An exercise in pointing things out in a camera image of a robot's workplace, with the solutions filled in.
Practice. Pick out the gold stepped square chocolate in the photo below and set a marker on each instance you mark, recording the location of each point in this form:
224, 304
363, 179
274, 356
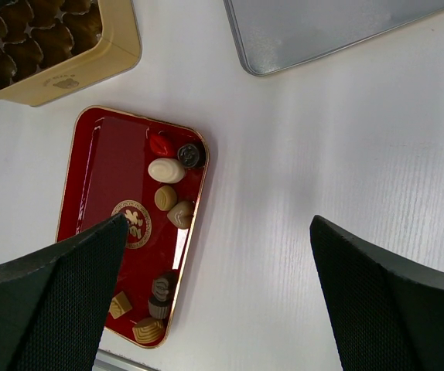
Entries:
148, 330

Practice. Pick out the red rectangular tray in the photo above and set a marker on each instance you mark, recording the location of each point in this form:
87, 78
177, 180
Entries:
108, 174

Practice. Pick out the tan oval chocolate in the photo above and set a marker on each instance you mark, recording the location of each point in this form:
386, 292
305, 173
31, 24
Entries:
165, 198

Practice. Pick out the gold chocolate tin box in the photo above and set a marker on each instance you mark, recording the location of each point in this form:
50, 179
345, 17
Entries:
49, 49

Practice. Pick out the dark round chocolate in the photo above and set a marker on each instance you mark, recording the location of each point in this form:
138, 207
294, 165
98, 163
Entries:
192, 155

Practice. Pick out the aluminium rail frame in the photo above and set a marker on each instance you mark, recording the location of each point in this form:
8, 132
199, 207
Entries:
108, 361

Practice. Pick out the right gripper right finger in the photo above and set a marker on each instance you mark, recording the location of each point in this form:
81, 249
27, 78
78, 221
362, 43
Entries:
386, 311

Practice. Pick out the dark cupcake chocolate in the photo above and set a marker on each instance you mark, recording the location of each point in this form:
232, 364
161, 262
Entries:
159, 309

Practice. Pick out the red lips chocolate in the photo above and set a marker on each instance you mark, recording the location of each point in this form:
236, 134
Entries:
161, 146

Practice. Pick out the white oval chocolate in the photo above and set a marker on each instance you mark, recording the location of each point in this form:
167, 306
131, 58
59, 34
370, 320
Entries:
166, 170

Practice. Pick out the beige heart chocolate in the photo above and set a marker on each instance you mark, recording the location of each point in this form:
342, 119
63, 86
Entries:
181, 215

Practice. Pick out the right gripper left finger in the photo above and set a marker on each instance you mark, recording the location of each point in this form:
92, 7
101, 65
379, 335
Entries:
54, 302

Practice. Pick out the gold leaf-embossed square chocolate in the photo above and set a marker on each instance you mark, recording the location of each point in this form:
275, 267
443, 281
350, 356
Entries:
119, 305

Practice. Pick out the dark crown chocolate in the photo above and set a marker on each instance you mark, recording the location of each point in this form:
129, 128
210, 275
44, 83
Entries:
164, 286

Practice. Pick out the silver tin lid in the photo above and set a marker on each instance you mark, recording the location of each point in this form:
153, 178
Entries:
271, 36

